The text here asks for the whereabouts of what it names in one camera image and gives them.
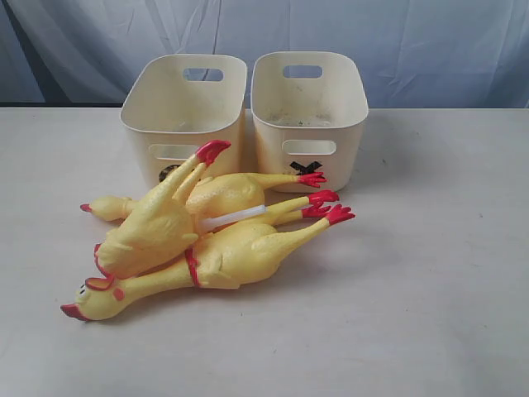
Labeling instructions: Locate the rubber chicken with white tape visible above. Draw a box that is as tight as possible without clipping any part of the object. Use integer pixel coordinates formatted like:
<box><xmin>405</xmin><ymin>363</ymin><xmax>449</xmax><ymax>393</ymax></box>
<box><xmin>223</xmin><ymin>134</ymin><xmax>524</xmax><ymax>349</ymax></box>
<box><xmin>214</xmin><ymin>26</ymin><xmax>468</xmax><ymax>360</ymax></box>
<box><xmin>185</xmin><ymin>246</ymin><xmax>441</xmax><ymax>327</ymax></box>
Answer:
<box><xmin>195</xmin><ymin>189</ymin><xmax>340</xmax><ymax>234</ymax></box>

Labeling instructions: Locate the large rubber chicken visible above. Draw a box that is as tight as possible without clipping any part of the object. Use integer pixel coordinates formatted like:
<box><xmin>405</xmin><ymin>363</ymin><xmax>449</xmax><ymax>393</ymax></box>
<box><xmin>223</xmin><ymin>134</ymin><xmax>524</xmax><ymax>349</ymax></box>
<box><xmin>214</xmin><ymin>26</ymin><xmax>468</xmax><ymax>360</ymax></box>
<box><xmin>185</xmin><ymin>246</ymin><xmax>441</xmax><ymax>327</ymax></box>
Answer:
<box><xmin>60</xmin><ymin>204</ymin><xmax>355</xmax><ymax>321</ymax></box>

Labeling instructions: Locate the cream bin marked cross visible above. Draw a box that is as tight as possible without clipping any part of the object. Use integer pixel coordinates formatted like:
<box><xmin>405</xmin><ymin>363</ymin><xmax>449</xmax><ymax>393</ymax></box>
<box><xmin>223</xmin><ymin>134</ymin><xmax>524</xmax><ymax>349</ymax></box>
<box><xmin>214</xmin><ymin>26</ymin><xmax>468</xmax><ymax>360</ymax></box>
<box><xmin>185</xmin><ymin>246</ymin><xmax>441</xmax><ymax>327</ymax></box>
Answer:
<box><xmin>250</xmin><ymin>51</ymin><xmax>369</xmax><ymax>190</ymax></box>

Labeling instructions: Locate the cream bin marked circle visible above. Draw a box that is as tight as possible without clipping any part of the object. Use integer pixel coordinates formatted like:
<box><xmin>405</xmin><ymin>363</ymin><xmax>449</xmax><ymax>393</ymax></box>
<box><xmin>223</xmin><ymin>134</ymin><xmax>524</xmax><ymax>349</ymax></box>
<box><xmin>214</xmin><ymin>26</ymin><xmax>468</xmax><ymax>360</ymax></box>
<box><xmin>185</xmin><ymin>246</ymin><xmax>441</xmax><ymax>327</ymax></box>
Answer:
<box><xmin>120</xmin><ymin>54</ymin><xmax>247</xmax><ymax>187</ymax></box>

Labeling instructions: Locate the blue-grey backdrop curtain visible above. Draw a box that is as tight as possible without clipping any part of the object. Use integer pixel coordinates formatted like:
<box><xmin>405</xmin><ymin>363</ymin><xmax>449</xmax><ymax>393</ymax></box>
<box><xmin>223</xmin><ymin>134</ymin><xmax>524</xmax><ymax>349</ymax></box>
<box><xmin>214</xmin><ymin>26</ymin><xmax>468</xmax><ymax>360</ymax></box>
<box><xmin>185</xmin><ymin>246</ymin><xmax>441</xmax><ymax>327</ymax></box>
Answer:
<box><xmin>1</xmin><ymin>1</ymin><xmax>528</xmax><ymax>108</ymax></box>

